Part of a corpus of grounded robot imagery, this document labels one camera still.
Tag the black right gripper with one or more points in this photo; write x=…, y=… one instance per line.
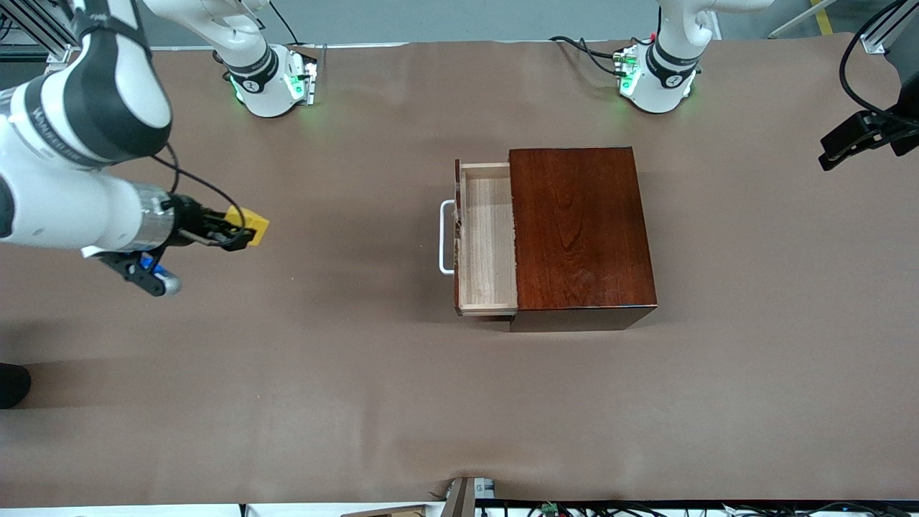
x=188, y=216

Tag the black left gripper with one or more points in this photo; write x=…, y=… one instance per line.
x=906, y=122

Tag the yellow wooden block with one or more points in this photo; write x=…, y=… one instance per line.
x=258, y=224

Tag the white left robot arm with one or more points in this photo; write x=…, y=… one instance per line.
x=657, y=93

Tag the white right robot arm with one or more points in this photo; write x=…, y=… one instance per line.
x=72, y=208

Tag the brown paper table cover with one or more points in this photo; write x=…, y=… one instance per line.
x=359, y=395

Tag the black round object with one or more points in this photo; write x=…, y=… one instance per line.
x=13, y=384

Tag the dark brown wooden cabinet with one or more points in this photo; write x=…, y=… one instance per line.
x=581, y=230

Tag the aluminium frame profile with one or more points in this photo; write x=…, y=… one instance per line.
x=879, y=39
x=36, y=29

